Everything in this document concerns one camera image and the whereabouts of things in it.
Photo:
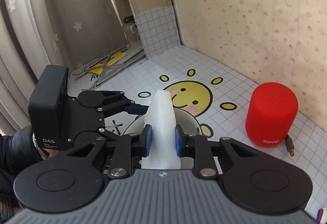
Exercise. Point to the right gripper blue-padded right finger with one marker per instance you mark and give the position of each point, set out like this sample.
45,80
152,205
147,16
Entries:
197,148

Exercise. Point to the red cylindrical speaker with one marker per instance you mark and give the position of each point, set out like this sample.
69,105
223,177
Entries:
272,110

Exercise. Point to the brown cable plug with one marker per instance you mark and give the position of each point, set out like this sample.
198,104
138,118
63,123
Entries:
289,146

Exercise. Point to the metal folding rack yellow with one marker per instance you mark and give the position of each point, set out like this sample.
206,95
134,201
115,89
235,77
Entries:
99,71

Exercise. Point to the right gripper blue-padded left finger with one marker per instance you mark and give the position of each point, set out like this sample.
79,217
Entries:
126,152

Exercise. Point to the white cloth purple trim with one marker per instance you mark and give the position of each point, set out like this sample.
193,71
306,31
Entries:
322,216

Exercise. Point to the wooden shelf unit left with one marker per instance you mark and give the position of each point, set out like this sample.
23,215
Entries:
157,25

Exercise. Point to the yellow white ceramic bowl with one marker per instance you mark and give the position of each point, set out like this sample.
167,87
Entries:
187,121

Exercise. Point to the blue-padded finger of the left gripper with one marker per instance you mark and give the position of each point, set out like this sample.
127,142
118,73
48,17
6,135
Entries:
136,109

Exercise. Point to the white sponge block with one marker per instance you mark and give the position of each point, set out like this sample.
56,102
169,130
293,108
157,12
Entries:
161,116

